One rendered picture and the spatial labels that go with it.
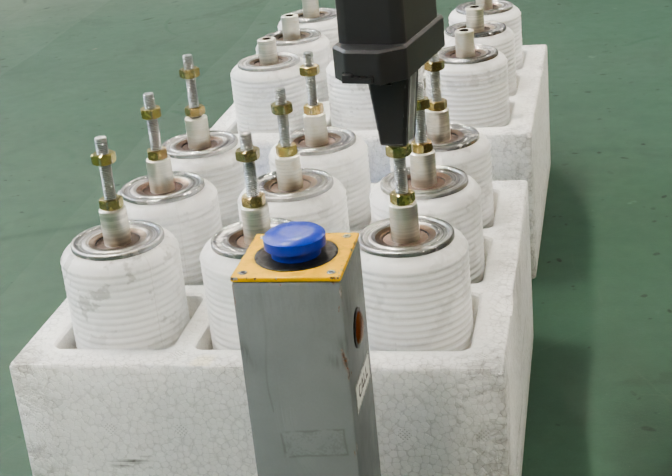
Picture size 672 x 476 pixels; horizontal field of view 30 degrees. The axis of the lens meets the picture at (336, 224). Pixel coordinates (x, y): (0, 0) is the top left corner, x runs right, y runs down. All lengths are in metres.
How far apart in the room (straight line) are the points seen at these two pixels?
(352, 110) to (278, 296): 0.71
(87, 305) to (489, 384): 0.32
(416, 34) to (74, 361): 0.37
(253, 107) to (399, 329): 0.60
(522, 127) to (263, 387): 0.70
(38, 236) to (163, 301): 0.79
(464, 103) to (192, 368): 0.59
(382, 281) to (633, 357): 0.44
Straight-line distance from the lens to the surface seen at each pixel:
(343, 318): 0.77
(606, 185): 1.76
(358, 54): 0.87
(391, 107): 0.92
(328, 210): 1.07
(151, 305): 1.01
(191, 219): 1.10
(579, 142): 1.93
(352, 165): 1.18
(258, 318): 0.79
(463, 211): 1.05
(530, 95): 1.55
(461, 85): 1.43
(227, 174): 1.21
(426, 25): 0.92
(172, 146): 1.24
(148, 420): 1.01
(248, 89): 1.49
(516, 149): 1.42
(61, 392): 1.02
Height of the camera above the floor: 0.63
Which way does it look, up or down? 22 degrees down
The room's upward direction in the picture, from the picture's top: 6 degrees counter-clockwise
